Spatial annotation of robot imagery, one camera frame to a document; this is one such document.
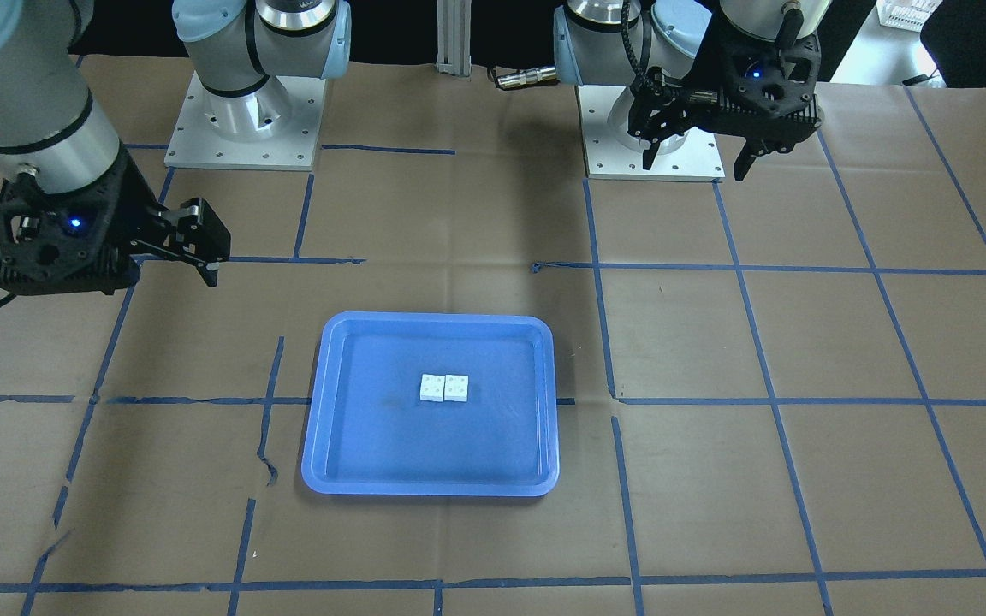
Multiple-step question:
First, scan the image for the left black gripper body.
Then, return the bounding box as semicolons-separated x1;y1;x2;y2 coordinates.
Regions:
681;17;823;143

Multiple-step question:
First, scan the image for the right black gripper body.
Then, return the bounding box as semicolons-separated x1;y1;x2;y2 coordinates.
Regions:
0;145;173;296

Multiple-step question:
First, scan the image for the white block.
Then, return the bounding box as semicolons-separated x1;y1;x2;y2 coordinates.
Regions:
419;374;446;403
443;374;469;403

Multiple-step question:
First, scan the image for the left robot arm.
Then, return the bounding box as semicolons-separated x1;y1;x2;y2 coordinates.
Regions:
553;1;829;182

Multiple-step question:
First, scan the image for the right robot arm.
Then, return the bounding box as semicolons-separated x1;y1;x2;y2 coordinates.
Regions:
0;1;353;298

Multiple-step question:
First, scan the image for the blue plastic tray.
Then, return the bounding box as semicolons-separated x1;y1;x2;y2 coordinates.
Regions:
301;311;561;498

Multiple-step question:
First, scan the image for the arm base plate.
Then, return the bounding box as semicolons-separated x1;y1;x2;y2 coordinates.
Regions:
576;84;727;182
164;75;329;172

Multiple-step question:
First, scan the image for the aluminium frame post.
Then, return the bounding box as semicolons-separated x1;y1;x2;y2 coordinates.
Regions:
435;0;472;80

